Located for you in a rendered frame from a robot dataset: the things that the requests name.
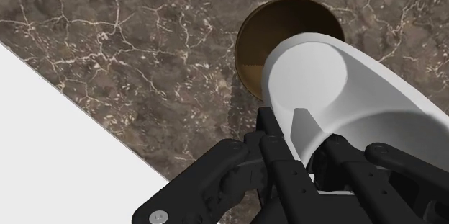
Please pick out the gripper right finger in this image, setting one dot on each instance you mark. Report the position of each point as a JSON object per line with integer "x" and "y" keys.
{"x": 386, "y": 181}

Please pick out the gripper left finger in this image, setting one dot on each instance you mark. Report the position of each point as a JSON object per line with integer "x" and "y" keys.
{"x": 224, "y": 181}

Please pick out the white bowl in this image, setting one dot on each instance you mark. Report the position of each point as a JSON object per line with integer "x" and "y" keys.
{"x": 336, "y": 90}

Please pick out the brown round bowl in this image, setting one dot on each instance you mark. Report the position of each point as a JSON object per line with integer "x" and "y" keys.
{"x": 280, "y": 23}

